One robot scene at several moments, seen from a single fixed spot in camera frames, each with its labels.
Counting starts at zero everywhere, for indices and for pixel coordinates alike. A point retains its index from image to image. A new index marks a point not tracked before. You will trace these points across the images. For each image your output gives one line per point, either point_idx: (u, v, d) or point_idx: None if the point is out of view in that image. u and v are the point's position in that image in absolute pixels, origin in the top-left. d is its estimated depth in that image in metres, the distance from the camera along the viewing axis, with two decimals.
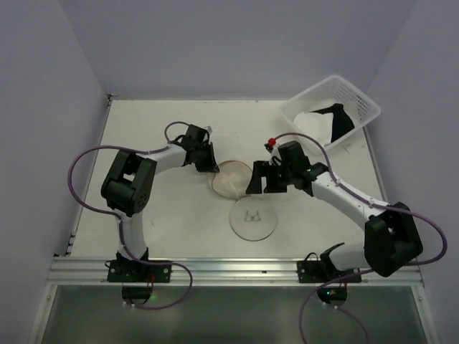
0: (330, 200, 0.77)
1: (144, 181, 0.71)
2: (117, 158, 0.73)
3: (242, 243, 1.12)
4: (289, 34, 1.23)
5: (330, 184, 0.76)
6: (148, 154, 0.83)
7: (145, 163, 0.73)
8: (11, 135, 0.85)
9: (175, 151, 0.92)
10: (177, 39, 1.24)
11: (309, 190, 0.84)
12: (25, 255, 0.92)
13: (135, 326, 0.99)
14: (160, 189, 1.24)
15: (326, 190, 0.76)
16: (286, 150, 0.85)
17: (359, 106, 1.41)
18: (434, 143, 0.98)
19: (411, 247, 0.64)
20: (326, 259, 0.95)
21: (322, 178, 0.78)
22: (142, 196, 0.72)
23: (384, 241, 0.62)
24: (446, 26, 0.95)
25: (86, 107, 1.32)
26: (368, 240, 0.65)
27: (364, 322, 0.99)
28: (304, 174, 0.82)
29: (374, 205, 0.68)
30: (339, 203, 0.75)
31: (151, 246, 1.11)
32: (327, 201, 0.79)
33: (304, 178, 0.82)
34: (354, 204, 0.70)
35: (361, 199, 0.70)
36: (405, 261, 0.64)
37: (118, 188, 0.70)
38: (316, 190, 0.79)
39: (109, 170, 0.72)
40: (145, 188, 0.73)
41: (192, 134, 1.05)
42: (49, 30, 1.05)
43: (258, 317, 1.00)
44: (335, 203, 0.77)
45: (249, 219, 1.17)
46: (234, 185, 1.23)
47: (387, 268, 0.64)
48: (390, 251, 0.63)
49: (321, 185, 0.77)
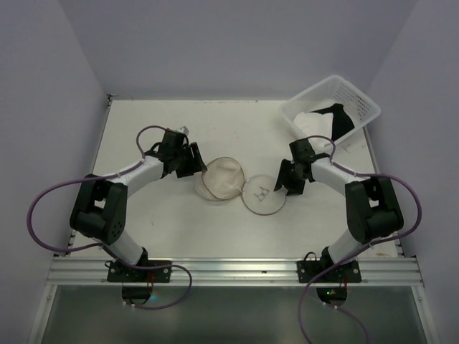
0: (327, 178, 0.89)
1: (115, 208, 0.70)
2: (83, 190, 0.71)
3: (263, 218, 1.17)
4: (288, 34, 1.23)
5: (325, 163, 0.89)
6: (118, 177, 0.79)
7: (115, 189, 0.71)
8: (11, 135, 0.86)
9: (150, 165, 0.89)
10: (177, 39, 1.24)
11: (310, 175, 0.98)
12: (25, 254, 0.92)
13: (135, 326, 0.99)
14: (150, 198, 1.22)
15: (323, 169, 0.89)
16: (295, 145, 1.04)
17: (360, 106, 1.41)
18: (435, 144, 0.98)
19: (389, 215, 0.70)
20: (327, 256, 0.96)
21: (320, 160, 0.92)
22: (115, 225, 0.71)
23: (360, 201, 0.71)
24: (445, 26, 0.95)
25: (86, 107, 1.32)
26: (349, 205, 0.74)
27: (364, 322, 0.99)
28: (308, 159, 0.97)
29: (357, 174, 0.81)
30: (331, 179, 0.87)
31: (151, 249, 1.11)
32: (325, 180, 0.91)
33: (307, 165, 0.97)
34: (341, 177, 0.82)
35: (346, 171, 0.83)
36: (384, 227, 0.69)
37: (89, 218, 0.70)
38: (315, 171, 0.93)
39: (76, 203, 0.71)
40: (118, 216, 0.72)
41: (169, 141, 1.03)
42: (49, 31, 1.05)
43: (259, 317, 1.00)
44: (330, 181, 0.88)
45: (261, 196, 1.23)
46: (227, 184, 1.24)
47: (364, 231, 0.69)
48: (366, 212, 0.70)
49: (318, 165, 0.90)
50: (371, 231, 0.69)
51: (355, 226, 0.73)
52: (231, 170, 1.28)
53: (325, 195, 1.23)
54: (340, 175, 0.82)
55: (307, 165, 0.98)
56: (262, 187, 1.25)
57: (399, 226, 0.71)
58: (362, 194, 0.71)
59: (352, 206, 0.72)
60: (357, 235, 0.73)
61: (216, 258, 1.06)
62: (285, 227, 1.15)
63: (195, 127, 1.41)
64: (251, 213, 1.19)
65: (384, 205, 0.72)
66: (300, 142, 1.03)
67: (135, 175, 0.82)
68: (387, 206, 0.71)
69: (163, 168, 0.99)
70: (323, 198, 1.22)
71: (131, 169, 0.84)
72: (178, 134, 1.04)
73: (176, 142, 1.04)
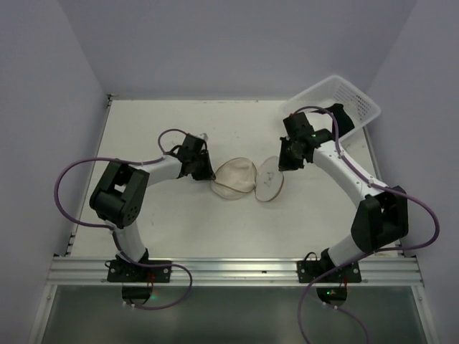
0: (332, 170, 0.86)
1: (135, 193, 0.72)
2: (108, 170, 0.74)
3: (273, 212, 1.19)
4: (288, 34, 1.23)
5: (332, 155, 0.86)
6: (142, 165, 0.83)
7: (137, 175, 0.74)
8: (11, 135, 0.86)
9: (171, 162, 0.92)
10: (177, 38, 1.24)
11: (309, 156, 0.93)
12: (26, 254, 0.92)
13: (135, 326, 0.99)
14: (159, 198, 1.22)
15: (328, 161, 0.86)
16: (291, 121, 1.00)
17: (360, 106, 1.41)
18: (434, 144, 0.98)
19: (396, 228, 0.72)
20: (327, 257, 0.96)
21: (325, 149, 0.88)
22: (133, 209, 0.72)
23: (374, 221, 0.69)
24: (445, 26, 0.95)
25: (86, 107, 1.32)
26: (358, 216, 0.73)
27: (364, 322, 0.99)
28: (308, 138, 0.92)
29: (373, 184, 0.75)
30: (338, 175, 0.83)
31: (152, 249, 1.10)
32: (329, 172, 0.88)
33: (307, 144, 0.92)
34: (353, 180, 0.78)
35: (361, 178, 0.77)
36: (389, 239, 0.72)
37: (108, 198, 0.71)
38: (318, 158, 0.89)
39: (99, 182, 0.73)
40: (136, 202, 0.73)
41: (189, 144, 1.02)
42: (49, 31, 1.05)
43: (258, 317, 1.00)
44: (333, 173, 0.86)
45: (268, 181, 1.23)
46: (242, 181, 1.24)
47: (370, 246, 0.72)
48: (376, 230, 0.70)
49: (325, 156, 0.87)
50: (376, 246, 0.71)
51: (359, 235, 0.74)
52: (244, 169, 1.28)
53: (325, 195, 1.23)
54: (352, 179, 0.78)
55: (307, 145, 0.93)
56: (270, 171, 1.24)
57: (402, 236, 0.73)
58: (376, 213, 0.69)
59: (363, 223, 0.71)
60: (358, 243, 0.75)
61: (216, 257, 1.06)
62: (285, 227, 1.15)
63: (195, 127, 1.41)
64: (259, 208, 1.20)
65: (394, 218, 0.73)
66: (297, 117, 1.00)
67: (156, 168, 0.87)
68: (396, 219, 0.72)
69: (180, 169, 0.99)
70: (324, 198, 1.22)
71: (154, 161, 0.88)
72: (198, 139, 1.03)
73: (195, 146, 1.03)
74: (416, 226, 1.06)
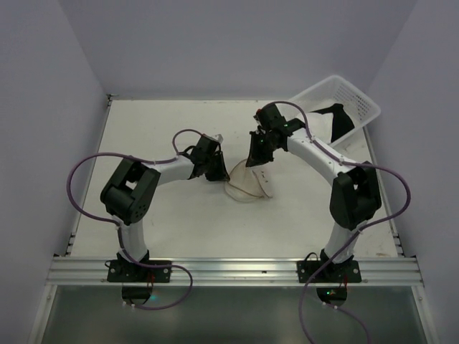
0: (306, 155, 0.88)
1: (145, 191, 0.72)
2: (121, 166, 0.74)
3: (280, 213, 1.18)
4: (288, 34, 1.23)
5: (304, 141, 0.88)
6: (153, 164, 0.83)
7: (148, 174, 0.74)
8: (11, 136, 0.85)
9: (183, 163, 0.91)
10: (177, 37, 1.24)
11: (285, 145, 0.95)
12: (25, 254, 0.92)
13: (135, 326, 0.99)
14: (170, 198, 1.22)
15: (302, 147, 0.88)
16: (264, 114, 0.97)
17: (360, 106, 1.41)
18: (434, 144, 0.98)
19: (371, 202, 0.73)
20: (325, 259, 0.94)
21: (297, 135, 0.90)
22: (141, 207, 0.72)
23: (348, 195, 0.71)
24: (446, 25, 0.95)
25: (86, 108, 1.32)
26: (333, 193, 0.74)
27: (365, 322, 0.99)
28: (282, 129, 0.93)
29: (343, 163, 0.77)
30: (311, 158, 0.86)
31: (153, 248, 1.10)
32: (304, 157, 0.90)
33: (281, 135, 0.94)
34: (325, 162, 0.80)
35: (332, 158, 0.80)
36: (366, 213, 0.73)
37: (118, 194, 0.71)
38: (292, 145, 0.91)
39: (111, 177, 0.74)
40: (145, 200, 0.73)
41: (203, 146, 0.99)
42: (49, 31, 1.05)
43: (259, 317, 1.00)
44: (308, 158, 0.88)
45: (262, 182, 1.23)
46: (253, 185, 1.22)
47: (348, 219, 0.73)
48: (352, 204, 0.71)
49: (297, 142, 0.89)
50: (353, 220, 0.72)
51: (338, 213, 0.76)
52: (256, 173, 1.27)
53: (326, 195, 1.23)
54: (324, 160, 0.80)
55: (281, 135, 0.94)
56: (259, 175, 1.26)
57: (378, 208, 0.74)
58: (350, 188, 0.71)
59: (340, 200, 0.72)
60: (340, 223, 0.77)
61: (216, 257, 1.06)
62: (284, 227, 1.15)
63: (196, 126, 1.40)
64: (262, 210, 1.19)
65: (367, 191, 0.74)
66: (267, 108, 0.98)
67: (168, 167, 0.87)
68: (369, 193, 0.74)
69: (192, 171, 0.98)
70: (324, 198, 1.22)
71: (166, 160, 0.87)
72: (212, 140, 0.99)
73: (209, 148, 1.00)
74: (417, 226, 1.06)
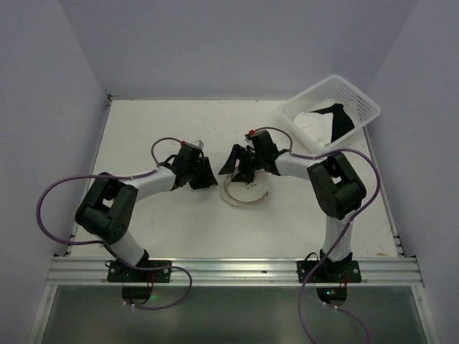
0: (292, 170, 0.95)
1: (122, 210, 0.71)
2: (95, 185, 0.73)
3: (280, 214, 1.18)
4: (288, 34, 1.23)
5: (286, 155, 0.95)
6: (130, 180, 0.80)
7: (125, 190, 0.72)
8: (11, 135, 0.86)
9: (163, 175, 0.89)
10: (176, 36, 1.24)
11: (275, 172, 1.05)
12: (25, 254, 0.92)
13: (135, 326, 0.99)
14: (169, 199, 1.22)
15: (285, 163, 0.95)
16: (257, 140, 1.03)
17: (360, 106, 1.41)
18: (434, 143, 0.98)
19: (353, 186, 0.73)
20: (330, 261, 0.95)
21: (281, 155, 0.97)
22: (119, 226, 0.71)
23: (323, 179, 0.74)
24: (446, 25, 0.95)
25: (87, 107, 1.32)
26: (315, 187, 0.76)
27: (365, 322, 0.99)
28: (272, 160, 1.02)
29: (315, 157, 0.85)
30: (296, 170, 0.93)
31: (152, 249, 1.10)
32: (294, 172, 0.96)
33: (271, 164, 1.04)
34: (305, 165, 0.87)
35: (307, 158, 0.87)
36: (351, 198, 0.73)
37: (94, 215, 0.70)
38: (280, 165, 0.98)
39: (85, 198, 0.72)
40: (123, 218, 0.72)
41: (184, 155, 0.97)
42: (49, 31, 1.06)
43: (259, 316, 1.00)
44: (295, 170, 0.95)
45: (252, 187, 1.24)
46: (250, 191, 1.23)
47: (335, 207, 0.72)
48: (331, 188, 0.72)
49: (281, 159, 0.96)
50: (340, 206, 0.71)
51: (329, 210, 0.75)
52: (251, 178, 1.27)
53: None
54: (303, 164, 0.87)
55: (272, 164, 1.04)
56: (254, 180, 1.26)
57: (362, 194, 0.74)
58: (323, 173, 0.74)
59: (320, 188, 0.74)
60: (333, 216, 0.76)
61: (216, 257, 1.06)
62: (283, 227, 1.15)
63: (195, 126, 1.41)
64: (262, 210, 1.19)
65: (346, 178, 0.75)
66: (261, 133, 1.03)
67: (147, 180, 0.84)
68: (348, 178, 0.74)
69: (174, 182, 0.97)
70: None
71: (145, 174, 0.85)
72: (193, 148, 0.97)
73: (191, 156, 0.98)
74: (417, 226, 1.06)
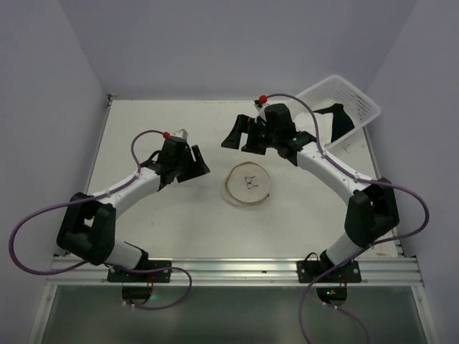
0: (315, 171, 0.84)
1: (102, 232, 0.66)
2: (70, 208, 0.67)
3: (280, 214, 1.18)
4: (288, 33, 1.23)
5: (315, 156, 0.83)
6: (108, 195, 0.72)
7: (102, 211, 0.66)
8: (11, 135, 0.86)
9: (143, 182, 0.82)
10: (176, 36, 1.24)
11: (292, 159, 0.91)
12: (25, 254, 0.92)
13: (135, 325, 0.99)
14: (169, 200, 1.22)
15: (311, 163, 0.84)
16: (275, 117, 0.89)
17: (359, 107, 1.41)
18: (434, 143, 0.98)
19: (389, 220, 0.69)
20: (325, 259, 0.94)
21: (308, 150, 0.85)
22: (103, 246, 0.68)
23: (366, 218, 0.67)
24: (446, 24, 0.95)
25: (87, 107, 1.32)
26: (351, 213, 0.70)
27: (365, 322, 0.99)
28: (290, 144, 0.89)
29: (358, 180, 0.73)
30: (321, 173, 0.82)
31: (151, 249, 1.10)
32: (315, 173, 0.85)
33: (288, 149, 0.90)
34: (340, 180, 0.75)
35: (346, 174, 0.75)
36: (382, 232, 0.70)
37: (74, 240, 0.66)
38: (302, 160, 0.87)
39: (63, 222, 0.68)
40: (107, 238, 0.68)
41: (169, 150, 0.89)
42: (49, 31, 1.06)
43: (258, 316, 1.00)
44: (318, 173, 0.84)
45: (252, 186, 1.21)
46: (252, 190, 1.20)
47: (368, 240, 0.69)
48: (371, 222, 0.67)
49: (307, 157, 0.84)
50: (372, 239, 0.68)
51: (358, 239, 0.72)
52: (252, 176, 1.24)
53: (325, 195, 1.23)
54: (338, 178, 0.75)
55: (289, 150, 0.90)
56: (255, 178, 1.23)
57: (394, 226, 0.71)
58: (368, 206, 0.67)
59: (359, 226, 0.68)
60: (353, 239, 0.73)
61: (216, 257, 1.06)
62: (283, 228, 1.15)
63: (195, 127, 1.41)
64: (262, 210, 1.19)
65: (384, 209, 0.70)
66: (280, 110, 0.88)
67: (127, 193, 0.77)
68: (387, 210, 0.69)
69: (161, 180, 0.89)
70: (323, 198, 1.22)
71: (122, 186, 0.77)
72: (178, 142, 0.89)
73: (176, 150, 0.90)
74: (417, 226, 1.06)
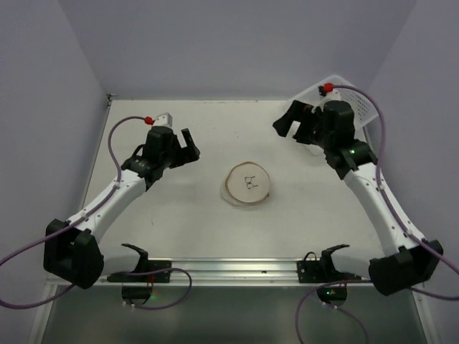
0: (365, 198, 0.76)
1: (84, 261, 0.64)
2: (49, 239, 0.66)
3: (280, 214, 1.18)
4: (288, 33, 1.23)
5: (370, 184, 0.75)
6: (86, 217, 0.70)
7: (79, 240, 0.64)
8: (11, 135, 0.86)
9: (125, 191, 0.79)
10: (177, 36, 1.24)
11: (340, 171, 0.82)
12: (25, 254, 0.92)
13: (136, 325, 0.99)
14: (169, 199, 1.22)
15: (363, 188, 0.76)
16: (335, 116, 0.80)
17: (359, 106, 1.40)
18: (434, 143, 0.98)
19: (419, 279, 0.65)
20: (327, 256, 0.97)
21: (365, 174, 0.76)
22: (91, 270, 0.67)
23: (394, 277, 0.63)
24: (446, 24, 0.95)
25: (87, 107, 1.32)
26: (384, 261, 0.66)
27: (364, 322, 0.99)
28: (344, 153, 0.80)
29: (410, 236, 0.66)
30: (370, 204, 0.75)
31: (151, 249, 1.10)
32: (362, 198, 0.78)
33: (341, 158, 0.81)
34: (388, 224, 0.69)
35: (398, 222, 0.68)
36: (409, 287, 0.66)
37: (62, 268, 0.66)
38: (352, 181, 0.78)
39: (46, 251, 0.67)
40: (92, 261, 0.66)
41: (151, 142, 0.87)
42: (49, 30, 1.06)
43: (258, 316, 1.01)
44: (365, 201, 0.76)
45: (252, 186, 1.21)
46: (252, 190, 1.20)
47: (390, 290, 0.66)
48: (402, 281, 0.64)
49: (361, 183, 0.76)
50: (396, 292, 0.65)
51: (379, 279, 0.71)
52: (252, 176, 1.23)
53: (325, 195, 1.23)
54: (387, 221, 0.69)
55: (341, 158, 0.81)
56: (254, 178, 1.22)
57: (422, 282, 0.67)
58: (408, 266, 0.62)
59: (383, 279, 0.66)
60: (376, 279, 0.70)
61: (216, 257, 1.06)
62: (284, 228, 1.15)
63: (196, 127, 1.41)
64: (262, 210, 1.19)
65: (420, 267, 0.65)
66: (343, 111, 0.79)
67: (107, 209, 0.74)
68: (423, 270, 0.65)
69: (147, 177, 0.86)
70: (323, 198, 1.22)
71: (102, 202, 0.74)
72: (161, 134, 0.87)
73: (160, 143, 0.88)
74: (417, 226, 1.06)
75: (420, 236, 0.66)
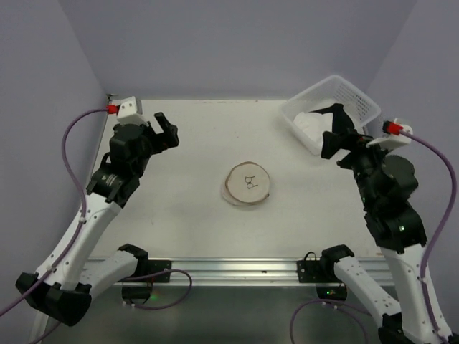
0: (398, 279, 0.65)
1: (63, 313, 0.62)
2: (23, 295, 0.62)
3: (280, 214, 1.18)
4: (288, 33, 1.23)
5: (412, 271, 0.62)
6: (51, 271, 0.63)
7: (51, 297, 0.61)
8: (10, 136, 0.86)
9: (92, 226, 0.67)
10: (176, 36, 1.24)
11: (379, 240, 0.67)
12: (24, 255, 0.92)
13: (137, 325, 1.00)
14: (169, 200, 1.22)
15: (401, 273, 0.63)
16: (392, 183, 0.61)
17: (360, 106, 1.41)
18: (435, 142, 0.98)
19: None
20: (327, 256, 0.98)
21: (409, 259, 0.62)
22: (76, 311, 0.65)
23: None
24: (447, 24, 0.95)
25: (87, 107, 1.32)
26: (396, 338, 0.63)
27: (363, 322, 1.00)
28: (394, 228, 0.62)
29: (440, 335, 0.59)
30: (401, 287, 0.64)
31: (151, 249, 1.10)
32: (396, 276, 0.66)
33: (386, 231, 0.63)
34: (418, 318, 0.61)
35: (430, 318, 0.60)
36: None
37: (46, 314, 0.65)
38: (389, 257, 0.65)
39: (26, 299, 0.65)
40: (74, 306, 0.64)
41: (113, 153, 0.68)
42: (49, 30, 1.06)
43: (258, 315, 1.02)
44: (398, 281, 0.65)
45: (252, 186, 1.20)
46: (252, 190, 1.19)
47: None
48: None
49: (401, 267, 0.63)
50: None
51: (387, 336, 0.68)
52: (252, 176, 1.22)
53: (325, 195, 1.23)
54: (418, 316, 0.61)
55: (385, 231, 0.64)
56: (254, 178, 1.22)
57: None
58: None
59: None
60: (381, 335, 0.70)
61: (216, 257, 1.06)
62: (284, 228, 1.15)
63: (195, 127, 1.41)
64: (262, 210, 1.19)
65: None
66: (404, 180, 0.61)
67: (75, 253, 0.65)
68: None
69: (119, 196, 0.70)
70: (323, 198, 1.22)
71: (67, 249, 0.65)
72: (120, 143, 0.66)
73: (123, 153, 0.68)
74: None
75: (448, 334, 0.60)
